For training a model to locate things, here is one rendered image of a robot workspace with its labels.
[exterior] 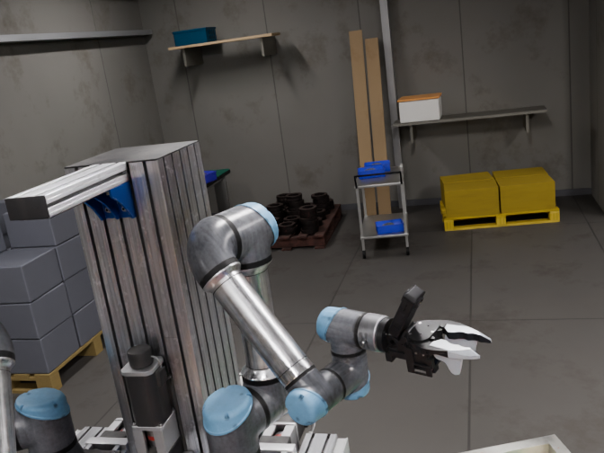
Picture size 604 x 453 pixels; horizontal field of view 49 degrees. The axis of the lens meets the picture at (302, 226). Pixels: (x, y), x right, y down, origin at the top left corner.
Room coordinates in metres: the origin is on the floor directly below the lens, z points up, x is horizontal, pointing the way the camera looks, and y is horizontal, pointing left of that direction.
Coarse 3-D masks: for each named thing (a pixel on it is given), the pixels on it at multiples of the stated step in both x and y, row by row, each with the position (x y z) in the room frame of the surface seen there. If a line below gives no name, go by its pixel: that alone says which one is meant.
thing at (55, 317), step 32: (0, 224) 5.48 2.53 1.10; (32, 224) 4.88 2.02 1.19; (64, 224) 4.98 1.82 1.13; (0, 256) 4.77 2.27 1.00; (32, 256) 4.64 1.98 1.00; (64, 256) 4.89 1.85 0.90; (0, 288) 4.48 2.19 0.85; (32, 288) 4.48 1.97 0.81; (64, 288) 4.80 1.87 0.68; (0, 320) 4.51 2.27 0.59; (32, 320) 4.42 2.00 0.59; (64, 320) 4.72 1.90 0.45; (96, 320) 5.09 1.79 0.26; (32, 352) 4.45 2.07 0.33; (64, 352) 4.63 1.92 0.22; (96, 352) 4.99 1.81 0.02; (32, 384) 4.57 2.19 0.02
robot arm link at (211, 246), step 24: (192, 240) 1.34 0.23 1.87; (216, 240) 1.32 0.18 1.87; (192, 264) 1.31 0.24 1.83; (216, 264) 1.28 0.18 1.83; (240, 264) 1.32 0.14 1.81; (216, 288) 1.27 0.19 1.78; (240, 288) 1.27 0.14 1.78; (240, 312) 1.24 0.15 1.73; (264, 312) 1.24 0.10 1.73; (264, 336) 1.21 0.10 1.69; (288, 336) 1.22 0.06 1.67; (264, 360) 1.21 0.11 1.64; (288, 360) 1.18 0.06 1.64; (288, 384) 1.17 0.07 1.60; (312, 384) 1.16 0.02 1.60; (336, 384) 1.18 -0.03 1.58; (288, 408) 1.15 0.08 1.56; (312, 408) 1.12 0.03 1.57
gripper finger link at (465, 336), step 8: (448, 328) 1.14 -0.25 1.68; (456, 328) 1.14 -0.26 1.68; (464, 328) 1.13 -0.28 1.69; (472, 328) 1.12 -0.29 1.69; (448, 336) 1.13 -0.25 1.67; (456, 336) 1.12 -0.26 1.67; (464, 336) 1.12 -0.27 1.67; (472, 336) 1.11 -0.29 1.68; (480, 336) 1.10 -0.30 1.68; (464, 344) 1.13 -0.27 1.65; (472, 344) 1.12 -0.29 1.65
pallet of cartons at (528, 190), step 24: (528, 168) 7.58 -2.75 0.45; (456, 192) 7.01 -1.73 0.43; (480, 192) 6.95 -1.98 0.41; (504, 192) 6.91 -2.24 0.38; (528, 192) 6.87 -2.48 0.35; (552, 192) 6.82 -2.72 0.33; (456, 216) 7.01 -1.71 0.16; (480, 216) 6.95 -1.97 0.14; (504, 216) 6.91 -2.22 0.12; (552, 216) 6.82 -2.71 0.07
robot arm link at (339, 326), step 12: (324, 312) 1.29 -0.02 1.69; (336, 312) 1.27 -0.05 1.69; (348, 312) 1.26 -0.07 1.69; (360, 312) 1.25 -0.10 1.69; (324, 324) 1.26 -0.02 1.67; (336, 324) 1.25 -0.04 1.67; (348, 324) 1.23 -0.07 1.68; (324, 336) 1.26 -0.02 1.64; (336, 336) 1.24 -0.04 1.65; (348, 336) 1.22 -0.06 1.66; (336, 348) 1.25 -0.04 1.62; (348, 348) 1.24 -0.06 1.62; (360, 348) 1.22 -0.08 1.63
